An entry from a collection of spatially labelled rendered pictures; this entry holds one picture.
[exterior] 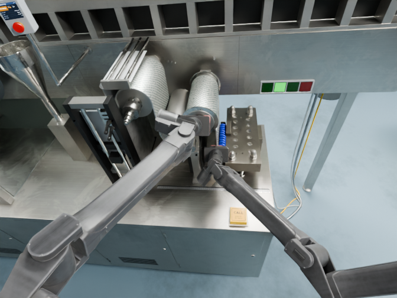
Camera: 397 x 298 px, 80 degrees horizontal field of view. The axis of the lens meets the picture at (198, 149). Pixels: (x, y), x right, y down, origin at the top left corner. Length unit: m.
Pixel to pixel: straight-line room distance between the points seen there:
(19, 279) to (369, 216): 2.28
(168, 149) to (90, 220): 0.23
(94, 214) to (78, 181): 0.95
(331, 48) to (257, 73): 0.31
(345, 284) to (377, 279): 0.06
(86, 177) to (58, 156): 0.28
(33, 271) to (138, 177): 0.22
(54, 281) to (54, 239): 0.07
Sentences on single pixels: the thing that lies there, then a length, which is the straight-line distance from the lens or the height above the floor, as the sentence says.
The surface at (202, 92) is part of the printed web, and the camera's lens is 1.00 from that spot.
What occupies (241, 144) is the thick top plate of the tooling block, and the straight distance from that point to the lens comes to 1.16.
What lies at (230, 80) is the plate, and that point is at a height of 1.23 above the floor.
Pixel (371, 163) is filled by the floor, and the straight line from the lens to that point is 2.76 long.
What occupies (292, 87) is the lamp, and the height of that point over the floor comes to 1.18.
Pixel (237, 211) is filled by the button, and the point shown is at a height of 0.92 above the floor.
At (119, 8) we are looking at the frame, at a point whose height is 1.57.
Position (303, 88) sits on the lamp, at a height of 1.18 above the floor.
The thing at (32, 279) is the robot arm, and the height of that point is 1.55.
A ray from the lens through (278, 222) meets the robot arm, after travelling 0.74.
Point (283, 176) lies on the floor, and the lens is 2.37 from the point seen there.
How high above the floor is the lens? 1.88
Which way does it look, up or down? 47 degrees down
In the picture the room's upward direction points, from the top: 8 degrees counter-clockwise
